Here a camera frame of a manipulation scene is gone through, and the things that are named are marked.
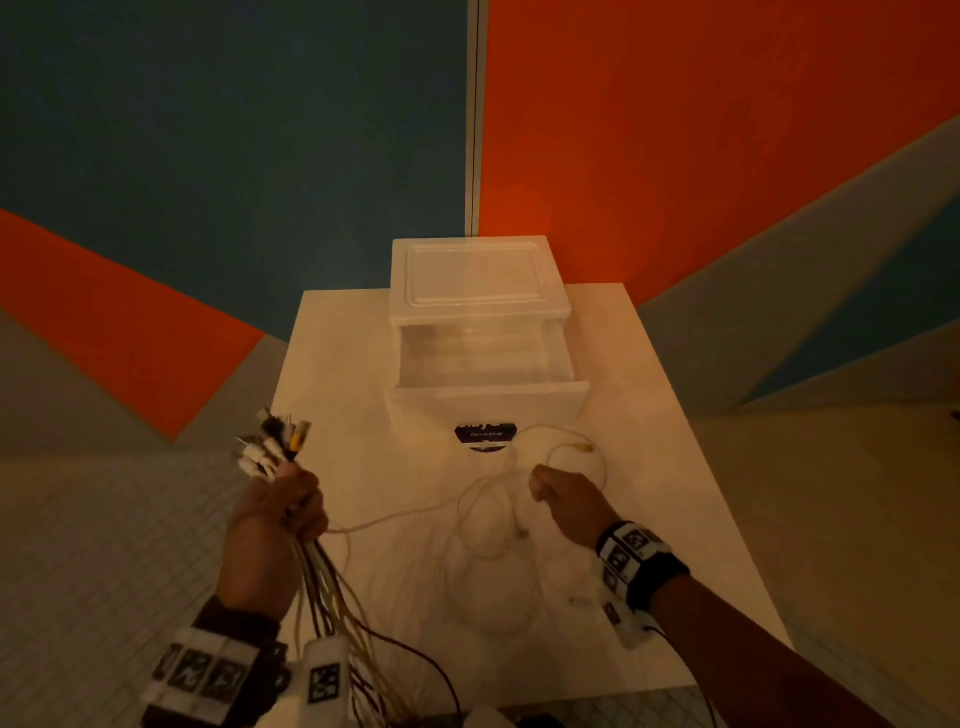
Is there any person's left hand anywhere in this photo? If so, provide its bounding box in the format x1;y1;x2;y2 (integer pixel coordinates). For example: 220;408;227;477
216;462;330;621

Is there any person's right hand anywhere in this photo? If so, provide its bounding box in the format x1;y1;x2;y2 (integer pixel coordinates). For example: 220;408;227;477
528;464;623;552

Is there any white cable with yellow plug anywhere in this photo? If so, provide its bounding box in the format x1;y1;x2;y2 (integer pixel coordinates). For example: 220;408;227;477
504;425;609;496

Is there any bundle of mixed cables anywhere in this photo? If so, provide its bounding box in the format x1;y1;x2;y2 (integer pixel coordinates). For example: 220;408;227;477
235;406;421;728

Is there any person's right forearm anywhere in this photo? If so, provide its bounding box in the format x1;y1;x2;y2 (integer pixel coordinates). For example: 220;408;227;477
646;573;895;728

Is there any person's left forearm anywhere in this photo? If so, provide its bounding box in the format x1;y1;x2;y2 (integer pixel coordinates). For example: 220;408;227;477
141;596;290;728

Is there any dark label sticker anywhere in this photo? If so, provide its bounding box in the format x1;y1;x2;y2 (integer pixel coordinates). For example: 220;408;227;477
454;421;519;456

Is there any clear white plastic drawer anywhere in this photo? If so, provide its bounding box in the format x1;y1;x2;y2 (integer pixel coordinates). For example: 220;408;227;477
384;318;593;456

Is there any right wristband with marker tiles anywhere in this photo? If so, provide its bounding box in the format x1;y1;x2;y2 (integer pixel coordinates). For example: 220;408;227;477
595;520;692;612

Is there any wristband with marker tiles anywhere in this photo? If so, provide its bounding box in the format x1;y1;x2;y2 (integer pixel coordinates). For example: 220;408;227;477
595;520;692;612
142;597;291;725

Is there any left wristband with marker tiles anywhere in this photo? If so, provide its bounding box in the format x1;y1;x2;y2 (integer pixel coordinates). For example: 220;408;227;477
142;597;291;725

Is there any white plastic drawer cabinet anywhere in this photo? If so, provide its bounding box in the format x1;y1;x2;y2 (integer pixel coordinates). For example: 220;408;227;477
388;236;573;391

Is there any tangle of white cables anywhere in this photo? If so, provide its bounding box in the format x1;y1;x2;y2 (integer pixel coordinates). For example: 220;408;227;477
325;450;601;639

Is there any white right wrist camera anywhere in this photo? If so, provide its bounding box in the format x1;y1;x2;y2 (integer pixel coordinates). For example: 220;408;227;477
600;588;664;651

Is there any thin black cable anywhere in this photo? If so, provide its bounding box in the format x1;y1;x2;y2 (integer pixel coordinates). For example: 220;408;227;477
352;621;464;728

